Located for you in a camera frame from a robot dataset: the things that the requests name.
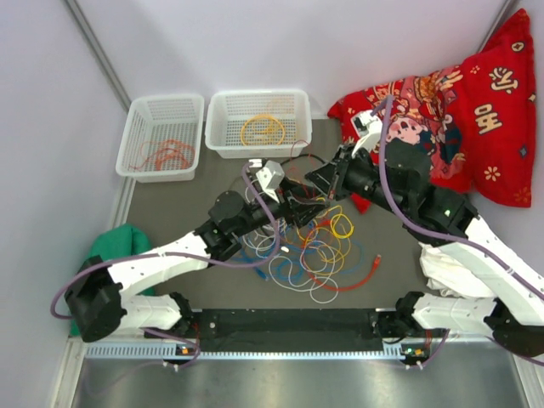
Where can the green cloth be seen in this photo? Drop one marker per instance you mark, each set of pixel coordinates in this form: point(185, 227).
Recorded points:
point(121, 242)

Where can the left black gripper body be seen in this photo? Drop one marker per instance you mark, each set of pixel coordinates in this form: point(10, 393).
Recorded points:
point(283, 208)

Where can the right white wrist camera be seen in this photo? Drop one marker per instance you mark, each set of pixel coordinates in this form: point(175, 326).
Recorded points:
point(368, 127)

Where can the white cloth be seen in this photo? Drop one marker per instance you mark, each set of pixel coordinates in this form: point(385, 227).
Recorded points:
point(447, 276)

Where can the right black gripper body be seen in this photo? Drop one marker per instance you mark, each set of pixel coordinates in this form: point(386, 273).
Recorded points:
point(354, 176)

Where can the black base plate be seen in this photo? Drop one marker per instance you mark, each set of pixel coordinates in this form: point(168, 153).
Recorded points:
point(293, 330)

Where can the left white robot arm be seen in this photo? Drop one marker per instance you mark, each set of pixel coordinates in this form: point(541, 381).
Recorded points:
point(107, 296)

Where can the right white plastic basket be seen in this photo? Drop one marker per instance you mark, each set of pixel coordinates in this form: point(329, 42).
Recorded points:
point(246, 124)

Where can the grey slotted cable duct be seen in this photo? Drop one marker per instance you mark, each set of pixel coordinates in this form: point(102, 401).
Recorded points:
point(178, 351)

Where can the left white plastic basket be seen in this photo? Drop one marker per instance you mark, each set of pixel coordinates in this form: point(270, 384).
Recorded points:
point(161, 139)

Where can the white plastic basket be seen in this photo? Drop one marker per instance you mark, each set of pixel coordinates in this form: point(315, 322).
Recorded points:
point(246, 124)
point(161, 139)

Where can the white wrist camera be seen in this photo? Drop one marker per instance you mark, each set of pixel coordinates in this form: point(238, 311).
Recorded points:
point(368, 127)
point(269, 176)

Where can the red printed pillow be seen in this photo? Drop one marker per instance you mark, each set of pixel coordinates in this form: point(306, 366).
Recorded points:
point(476, 121)

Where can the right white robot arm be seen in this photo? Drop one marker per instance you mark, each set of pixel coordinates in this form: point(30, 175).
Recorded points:
point(512, 315)

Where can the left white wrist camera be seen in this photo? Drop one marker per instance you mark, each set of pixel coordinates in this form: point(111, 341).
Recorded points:
point(269, 176)

